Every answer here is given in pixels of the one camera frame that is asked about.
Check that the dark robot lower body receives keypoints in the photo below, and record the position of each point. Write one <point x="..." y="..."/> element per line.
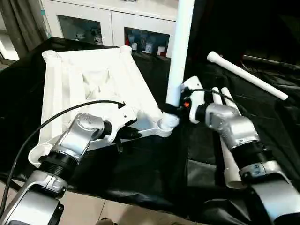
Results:
<point x="109" y="222"/>

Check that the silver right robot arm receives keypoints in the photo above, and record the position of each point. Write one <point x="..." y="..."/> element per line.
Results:
<point x="234" y="126"/>

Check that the white table frame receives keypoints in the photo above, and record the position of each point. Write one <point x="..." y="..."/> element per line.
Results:
<point x="70" y="70"/>

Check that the white plastic table leg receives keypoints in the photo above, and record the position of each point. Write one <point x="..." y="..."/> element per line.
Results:
<point x="246" y="76"/>
<point x="228" y="96"/>
<point x="230" y="168"/>
<point x="180" y="47"/>

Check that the beige curtain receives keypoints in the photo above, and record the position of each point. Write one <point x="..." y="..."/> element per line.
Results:
<point x="23" y="23"/>

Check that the black work mat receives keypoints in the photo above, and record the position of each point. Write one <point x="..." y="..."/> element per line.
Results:
<point x="152" y="164"/>

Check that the white glass-door cabinet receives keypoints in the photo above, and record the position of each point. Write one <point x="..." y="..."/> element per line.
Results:
<point x="110" y="21"/>

